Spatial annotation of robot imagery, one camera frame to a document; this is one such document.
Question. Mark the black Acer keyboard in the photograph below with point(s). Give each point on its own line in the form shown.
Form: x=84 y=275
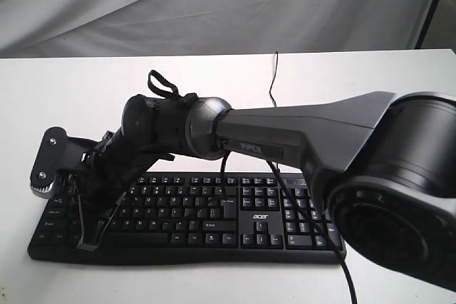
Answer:
x=169 y=218

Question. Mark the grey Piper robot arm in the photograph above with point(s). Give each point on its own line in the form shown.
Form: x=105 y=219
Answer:
x=381 y=166

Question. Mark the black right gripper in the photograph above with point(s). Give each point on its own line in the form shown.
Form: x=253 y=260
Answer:
x=113 y=165

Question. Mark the grey backdrop cloth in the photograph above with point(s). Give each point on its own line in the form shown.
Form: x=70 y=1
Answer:
x=89 y=28

